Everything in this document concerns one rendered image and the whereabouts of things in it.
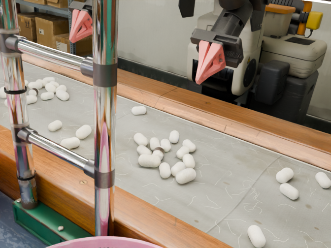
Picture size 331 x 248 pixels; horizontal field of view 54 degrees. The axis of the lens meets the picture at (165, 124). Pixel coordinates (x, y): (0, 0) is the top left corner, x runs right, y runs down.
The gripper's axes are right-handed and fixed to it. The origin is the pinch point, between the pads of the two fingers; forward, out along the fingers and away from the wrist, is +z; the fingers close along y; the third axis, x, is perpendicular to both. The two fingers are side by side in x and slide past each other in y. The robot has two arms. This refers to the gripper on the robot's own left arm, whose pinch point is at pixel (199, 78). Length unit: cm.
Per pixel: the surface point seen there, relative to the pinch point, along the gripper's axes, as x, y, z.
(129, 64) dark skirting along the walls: 190, -172, -98
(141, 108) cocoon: 7.2, -12.6, 7.5
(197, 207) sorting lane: -4.3, 12.4, 22.9
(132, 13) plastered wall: 153, -172, -131
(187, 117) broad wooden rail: 11.6, -3.5, 3.8
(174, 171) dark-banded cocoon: -2.7, 5.7, 19.3
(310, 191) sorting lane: 5.7, 25.3, 11.1
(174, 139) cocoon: 3.4, 0.1, 12.3
